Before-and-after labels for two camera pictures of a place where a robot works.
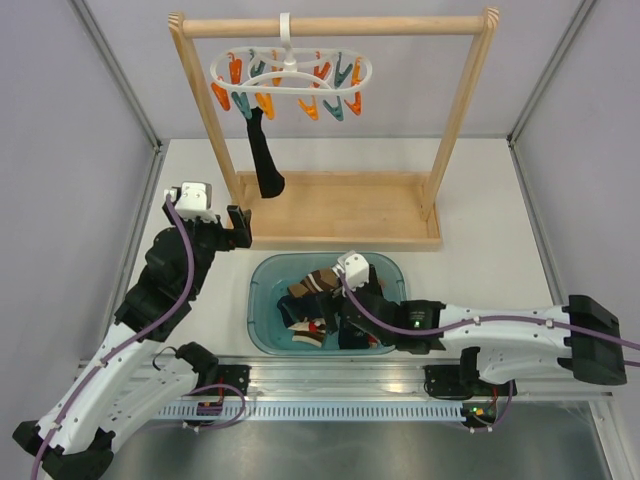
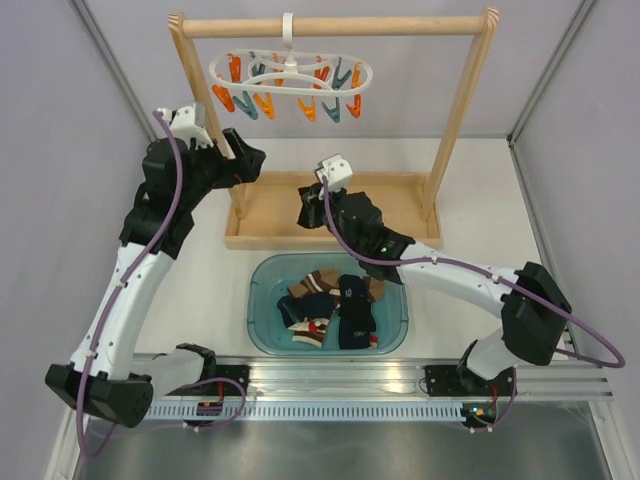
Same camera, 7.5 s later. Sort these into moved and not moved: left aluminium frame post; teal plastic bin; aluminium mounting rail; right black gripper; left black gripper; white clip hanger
Moved: right black gripper; left black gripper
Not moved: white clip hanger; left aluminium frame post; teal plastic bin; aluminium mounting rail
